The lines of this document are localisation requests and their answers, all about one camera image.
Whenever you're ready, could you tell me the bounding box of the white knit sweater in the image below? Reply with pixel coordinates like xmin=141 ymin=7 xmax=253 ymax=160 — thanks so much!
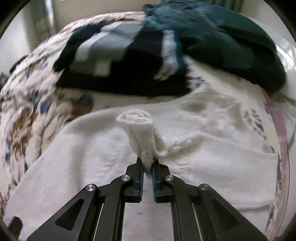
xmin=4 ymin=89 xmax=278 ymax=240

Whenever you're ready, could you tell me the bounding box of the pink striped bed sheet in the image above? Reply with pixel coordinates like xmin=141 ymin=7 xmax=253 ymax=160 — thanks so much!
xmin=261 ymin=90 xmax=290 ymax=240

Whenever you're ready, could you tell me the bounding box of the floral fleece blanket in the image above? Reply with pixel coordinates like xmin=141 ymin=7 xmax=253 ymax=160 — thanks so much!
xmin=1 ymin=12 xmax=295 ymax=236

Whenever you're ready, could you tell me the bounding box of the navy grey striped folded sweater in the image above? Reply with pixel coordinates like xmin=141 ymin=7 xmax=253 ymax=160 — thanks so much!
xmin=53 ymin=21 xmax=189 ymax=96

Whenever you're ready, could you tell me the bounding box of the dark teal garment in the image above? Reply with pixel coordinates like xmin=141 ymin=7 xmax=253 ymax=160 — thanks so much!
xmin=142 ymin=1 xmax=287 ymax=92

